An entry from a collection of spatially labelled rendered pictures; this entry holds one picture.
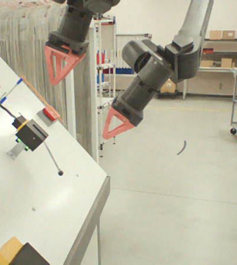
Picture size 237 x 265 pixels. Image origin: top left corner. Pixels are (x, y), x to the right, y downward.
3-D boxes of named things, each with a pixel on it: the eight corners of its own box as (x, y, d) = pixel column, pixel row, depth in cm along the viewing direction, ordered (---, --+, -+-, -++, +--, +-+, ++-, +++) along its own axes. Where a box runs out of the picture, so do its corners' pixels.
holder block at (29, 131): (32, 152, 66) (44, 141, 65) (14, 135, 65) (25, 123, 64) (38, 145, 70) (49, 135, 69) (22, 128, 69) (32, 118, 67)
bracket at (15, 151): (13, 160, 67) (26, 147, 65) (6, 153, 66) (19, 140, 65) (21, 152, 71) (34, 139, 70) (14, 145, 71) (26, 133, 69)
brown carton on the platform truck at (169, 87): (171, 90, 831) (172, 78, 821) (175, 93, 778) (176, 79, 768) (157, 90, 831) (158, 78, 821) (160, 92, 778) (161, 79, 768)
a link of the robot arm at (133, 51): (197, 39, 56) (196, 74, 63) (165, 17, 63) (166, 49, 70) (146, 64, 54) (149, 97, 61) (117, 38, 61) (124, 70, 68)
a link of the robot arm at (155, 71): (166, 61, 54) (181, 72, 58) (147, 44, 58) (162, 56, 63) (143, 89, 56) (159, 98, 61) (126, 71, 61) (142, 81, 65)
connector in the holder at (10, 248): (-3, 272, 39) (10, 263, 38) (-13, 262, 39) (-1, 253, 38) (12, 254, 43) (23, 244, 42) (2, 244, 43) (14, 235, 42)
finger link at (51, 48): (33, 80, 57) (46, 34, 53) (45, 74, 64) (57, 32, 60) (65, 93, 57) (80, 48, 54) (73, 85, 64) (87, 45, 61)
